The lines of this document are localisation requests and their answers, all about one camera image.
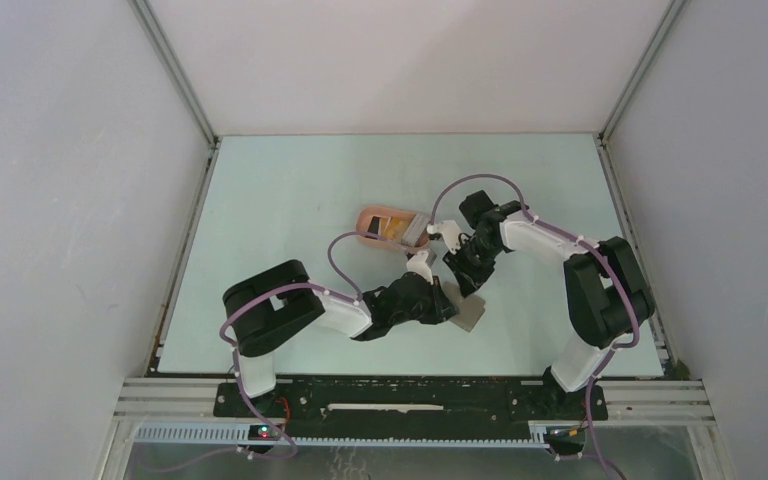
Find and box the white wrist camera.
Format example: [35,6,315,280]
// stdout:
[426,220,463,254]
[406,249,437,284]

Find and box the yellow card in tray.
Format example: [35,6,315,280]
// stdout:
[383,217,411,243]

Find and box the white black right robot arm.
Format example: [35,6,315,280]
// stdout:
[426,190,655,418]

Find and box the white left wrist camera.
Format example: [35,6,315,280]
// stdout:
[406,249,437,284]

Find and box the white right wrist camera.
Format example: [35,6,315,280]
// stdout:
[426,220,463,254]

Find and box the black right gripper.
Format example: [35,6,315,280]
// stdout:
[442,237,502,298]

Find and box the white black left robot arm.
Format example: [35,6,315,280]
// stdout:
[219,260,460,417]

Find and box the taupe leather card holder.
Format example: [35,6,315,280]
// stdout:
[442,282,486,333]

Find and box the black card in tray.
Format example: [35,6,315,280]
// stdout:
[367,216,382,236]

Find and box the peach plastic card tray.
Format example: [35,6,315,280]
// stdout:
[355,205,430,254]

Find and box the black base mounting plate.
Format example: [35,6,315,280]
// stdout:
[213,375,608,441]

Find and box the stack of credit cards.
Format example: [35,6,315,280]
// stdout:
[402,213,430,247]

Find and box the white cable duct strip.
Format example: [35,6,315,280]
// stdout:
[134,422,548,448]

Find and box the aluminium frame rail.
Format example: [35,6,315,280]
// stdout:
[113,378,225,422]

